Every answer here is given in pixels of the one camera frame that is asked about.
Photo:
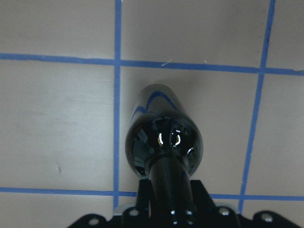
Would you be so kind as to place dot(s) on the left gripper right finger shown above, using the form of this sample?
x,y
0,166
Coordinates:
x,y
210,215

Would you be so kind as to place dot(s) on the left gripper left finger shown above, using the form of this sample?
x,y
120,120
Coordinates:
x,y
135,215

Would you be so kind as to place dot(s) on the dark wine bottle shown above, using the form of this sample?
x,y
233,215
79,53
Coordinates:
x,y
164,146

